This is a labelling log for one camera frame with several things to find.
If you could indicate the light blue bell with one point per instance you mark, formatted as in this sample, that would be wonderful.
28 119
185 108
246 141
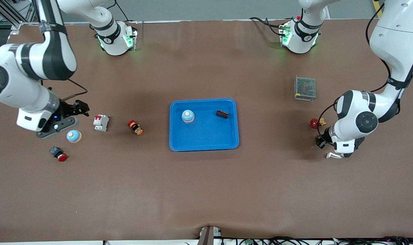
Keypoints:
73 136
188 116

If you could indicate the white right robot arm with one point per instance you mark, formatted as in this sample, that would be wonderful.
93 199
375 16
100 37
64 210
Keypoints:
12 95

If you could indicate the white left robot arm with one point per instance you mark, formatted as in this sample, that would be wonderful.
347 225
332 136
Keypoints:
366 120

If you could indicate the blue plastic tray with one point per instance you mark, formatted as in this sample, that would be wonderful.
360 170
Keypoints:
206 141

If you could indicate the white red circuit breaker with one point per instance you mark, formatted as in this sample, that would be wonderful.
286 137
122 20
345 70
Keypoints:
101 123

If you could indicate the red push button black base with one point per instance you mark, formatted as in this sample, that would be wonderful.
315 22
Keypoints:
58 153

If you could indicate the metal mesh power supply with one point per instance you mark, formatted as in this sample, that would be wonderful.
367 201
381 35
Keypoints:
305 87

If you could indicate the orange black emergency stop button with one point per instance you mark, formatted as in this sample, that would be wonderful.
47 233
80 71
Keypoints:
135 128

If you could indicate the brown table mat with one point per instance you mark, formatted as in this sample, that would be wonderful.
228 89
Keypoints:
206 190

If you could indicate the white curved plastic bracket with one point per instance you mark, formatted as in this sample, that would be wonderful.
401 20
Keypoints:
329 156

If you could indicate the aluminium frame profile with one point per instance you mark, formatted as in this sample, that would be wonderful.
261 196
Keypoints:
16 27

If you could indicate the grey metal bracket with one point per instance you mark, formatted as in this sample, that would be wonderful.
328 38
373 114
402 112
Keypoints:
208 236

